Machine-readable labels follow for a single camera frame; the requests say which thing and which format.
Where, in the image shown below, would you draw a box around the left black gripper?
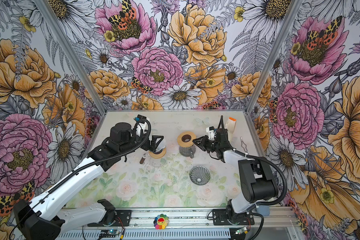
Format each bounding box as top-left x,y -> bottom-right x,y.
120,129 -> 164,154

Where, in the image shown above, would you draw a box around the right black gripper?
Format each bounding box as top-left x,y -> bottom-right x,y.
192,135 -> 220,154

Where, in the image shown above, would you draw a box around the grey ribbed glass pitcher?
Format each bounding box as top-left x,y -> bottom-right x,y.
179,145 -> 196,159

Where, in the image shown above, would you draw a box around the wooden dripper ring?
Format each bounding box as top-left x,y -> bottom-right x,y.
148,146 -> 167,160
176,131 -> 197,148

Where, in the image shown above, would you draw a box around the grey glass dripper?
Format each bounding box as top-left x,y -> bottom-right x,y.
189,166 -> 211,186

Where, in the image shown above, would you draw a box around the clear glass carafe wooden handle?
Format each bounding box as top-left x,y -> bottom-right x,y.
139,153 -> 166,168

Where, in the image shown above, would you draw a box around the white paper coffee filter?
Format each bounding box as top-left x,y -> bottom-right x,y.
156,139 -> 166,152

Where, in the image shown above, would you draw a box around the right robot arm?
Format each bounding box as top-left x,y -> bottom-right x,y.
193,127 -> 286,225

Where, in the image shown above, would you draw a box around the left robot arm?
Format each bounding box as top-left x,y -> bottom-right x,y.
13,116 -> 165,240

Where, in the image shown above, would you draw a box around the orange white coffee bag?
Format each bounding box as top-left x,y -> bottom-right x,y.
225,117 -> 237,134

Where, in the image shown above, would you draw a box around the metal tongs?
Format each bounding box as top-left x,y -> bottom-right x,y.
240,137 -> 252,154

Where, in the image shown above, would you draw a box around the blue grey oval stone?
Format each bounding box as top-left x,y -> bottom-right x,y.
256,206 -> 271,217

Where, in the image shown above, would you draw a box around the colourful flower toy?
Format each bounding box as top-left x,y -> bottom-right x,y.
154,214 -> 170,230

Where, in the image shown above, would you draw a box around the green circuit board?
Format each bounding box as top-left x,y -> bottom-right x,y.
99,229 -> 123,238

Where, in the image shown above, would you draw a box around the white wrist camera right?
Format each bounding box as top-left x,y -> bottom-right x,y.
206,127 -> 217,141

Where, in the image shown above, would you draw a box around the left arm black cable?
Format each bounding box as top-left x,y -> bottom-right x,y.
7,114 -> 152,240

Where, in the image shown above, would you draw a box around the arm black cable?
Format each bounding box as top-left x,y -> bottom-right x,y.
7,114 -> 152,240
218,115 -> 288,240

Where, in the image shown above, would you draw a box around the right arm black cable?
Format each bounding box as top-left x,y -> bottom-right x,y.
218,115 -> 288,240

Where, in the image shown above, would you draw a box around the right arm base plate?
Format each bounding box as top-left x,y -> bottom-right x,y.
212,209 -> 255,226

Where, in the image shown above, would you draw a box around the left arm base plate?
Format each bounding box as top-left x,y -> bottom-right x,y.
88,210 -> 132,227

